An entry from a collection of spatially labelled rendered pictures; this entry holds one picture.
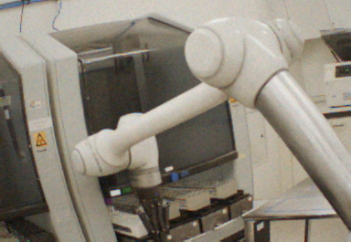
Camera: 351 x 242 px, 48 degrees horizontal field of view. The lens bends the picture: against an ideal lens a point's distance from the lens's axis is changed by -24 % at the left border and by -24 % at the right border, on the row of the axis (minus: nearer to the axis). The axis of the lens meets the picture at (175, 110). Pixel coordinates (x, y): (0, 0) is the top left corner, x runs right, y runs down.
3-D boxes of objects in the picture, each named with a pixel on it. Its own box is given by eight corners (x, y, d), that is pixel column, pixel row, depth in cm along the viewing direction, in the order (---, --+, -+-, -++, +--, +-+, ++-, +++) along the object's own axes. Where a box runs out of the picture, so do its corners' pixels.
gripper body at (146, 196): (150, 182, 149) (156, 207, 150) (128, 187, 144) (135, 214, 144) (165, 183, 144) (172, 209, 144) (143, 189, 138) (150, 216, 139)
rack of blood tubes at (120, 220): (94, 226, 168) (90, 214, 167) (113, 222, 174) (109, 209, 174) (139, 240, 145) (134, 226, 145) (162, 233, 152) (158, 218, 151)
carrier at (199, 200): (207, 204, 180) (205, 190, 179) (210, 204, 178) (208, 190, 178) (184, 212, 172) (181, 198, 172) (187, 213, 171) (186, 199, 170)
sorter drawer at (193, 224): (79, 219, 206) (74, 203, 206) (101, 215, 215) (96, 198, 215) (181, 247, 151) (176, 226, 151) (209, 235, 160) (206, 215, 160)
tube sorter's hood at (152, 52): (49, 184, 187) (28, 42, 184) (154, 160, 227) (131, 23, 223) (110, 199, 148) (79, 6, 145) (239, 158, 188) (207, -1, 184)
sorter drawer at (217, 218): (103, 215, 216) (98, 198, 216) (125, 209, 225) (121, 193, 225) (212, 234, 161) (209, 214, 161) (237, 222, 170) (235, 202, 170)
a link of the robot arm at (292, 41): (252, 39, 116) (219, 40, 107) (294, 8, 104) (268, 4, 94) (277, 86, 113) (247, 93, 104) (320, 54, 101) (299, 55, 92)
